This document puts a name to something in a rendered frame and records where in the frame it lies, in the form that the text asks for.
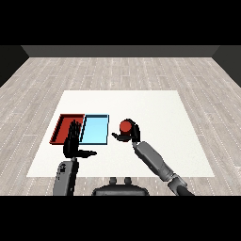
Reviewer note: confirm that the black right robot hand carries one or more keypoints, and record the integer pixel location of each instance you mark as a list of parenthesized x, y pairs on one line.
[(135, 131)]

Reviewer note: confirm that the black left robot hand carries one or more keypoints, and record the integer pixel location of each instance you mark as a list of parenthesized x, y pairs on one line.
[(71, 145)]

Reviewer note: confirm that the red can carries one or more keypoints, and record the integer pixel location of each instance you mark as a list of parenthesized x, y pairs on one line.
[(125, 127)]

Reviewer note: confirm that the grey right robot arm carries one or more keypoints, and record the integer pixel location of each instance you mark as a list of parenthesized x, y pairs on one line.
[(158, 166)]

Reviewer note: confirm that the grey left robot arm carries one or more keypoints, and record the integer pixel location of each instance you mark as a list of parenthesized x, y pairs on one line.
[(65, 177)]

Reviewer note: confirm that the red shallow open box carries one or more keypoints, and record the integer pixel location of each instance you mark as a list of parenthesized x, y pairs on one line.
[(61, 129)]

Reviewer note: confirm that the light blue shallow open box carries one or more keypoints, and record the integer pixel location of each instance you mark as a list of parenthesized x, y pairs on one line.
[(95, 129)]

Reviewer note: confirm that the dark grey robot body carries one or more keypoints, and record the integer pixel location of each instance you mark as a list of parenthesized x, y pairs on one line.
[(120, 189)]

